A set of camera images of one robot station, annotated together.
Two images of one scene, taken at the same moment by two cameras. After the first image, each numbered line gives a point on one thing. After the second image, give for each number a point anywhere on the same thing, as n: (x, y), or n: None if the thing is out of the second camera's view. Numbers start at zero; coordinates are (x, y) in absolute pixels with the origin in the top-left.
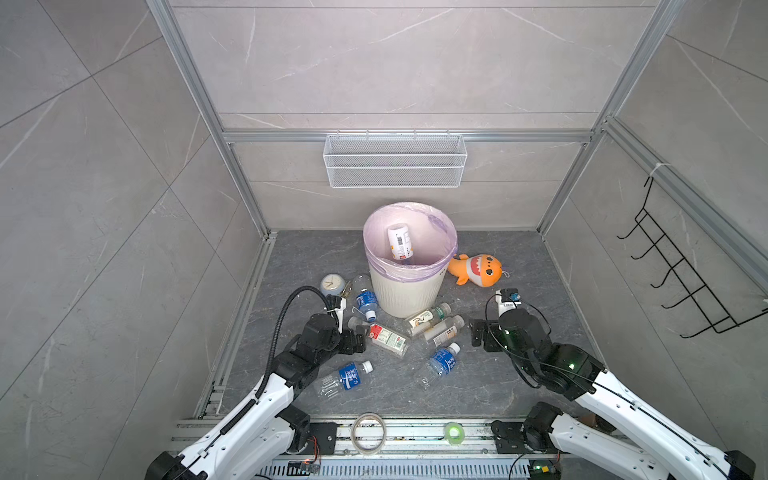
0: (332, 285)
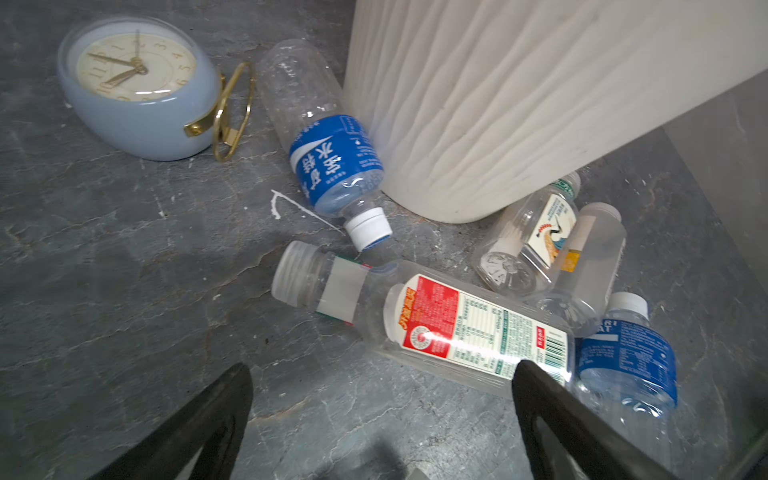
0: (149, 87)
